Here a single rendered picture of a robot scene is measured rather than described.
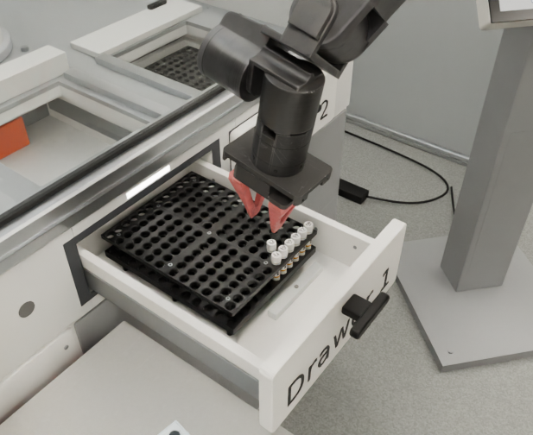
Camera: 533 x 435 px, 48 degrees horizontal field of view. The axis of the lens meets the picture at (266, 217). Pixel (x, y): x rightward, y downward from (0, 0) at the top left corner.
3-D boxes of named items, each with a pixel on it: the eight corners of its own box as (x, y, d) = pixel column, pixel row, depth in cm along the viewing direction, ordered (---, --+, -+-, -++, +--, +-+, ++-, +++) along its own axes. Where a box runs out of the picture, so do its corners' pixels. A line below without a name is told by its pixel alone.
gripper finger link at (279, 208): (261, 193, 73) (272, 134, 66) (307, 224, 71) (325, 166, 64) (225, 222, 69) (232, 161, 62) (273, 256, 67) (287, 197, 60)
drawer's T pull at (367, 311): (390, 301, 70) (391, 293, 69) (357, 343, 65) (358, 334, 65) (362, 287, 72) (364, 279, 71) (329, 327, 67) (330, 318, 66)
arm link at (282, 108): (301, 91, 52) (339, 68, 55) (243, 55, 54) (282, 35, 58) (288, 151, 57) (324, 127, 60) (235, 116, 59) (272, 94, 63)
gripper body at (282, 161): (256, 135, 68) (266, 80, 63) (331, 180, 64) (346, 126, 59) (219, 161, 64) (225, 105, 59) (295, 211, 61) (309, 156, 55)
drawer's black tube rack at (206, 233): (314, 265, 83) (317, 230, 79) (234, 348, 72) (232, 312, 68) (194, 204, 93) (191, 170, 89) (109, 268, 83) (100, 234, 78)
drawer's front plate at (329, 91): (333, 118, 116) (339, 66, 109) (240, 192, 98) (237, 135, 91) (326, 115, 117) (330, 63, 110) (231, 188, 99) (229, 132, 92)
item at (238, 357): (379, 274, 82) (385, 242, 78) (267, 408, 67) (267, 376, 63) (167, 171, 100) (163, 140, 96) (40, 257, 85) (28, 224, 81)
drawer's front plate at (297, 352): (395, 280, 83) (408, 221, 76) (271, 436, 66) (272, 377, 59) (383, 275, 84) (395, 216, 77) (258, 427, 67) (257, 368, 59)
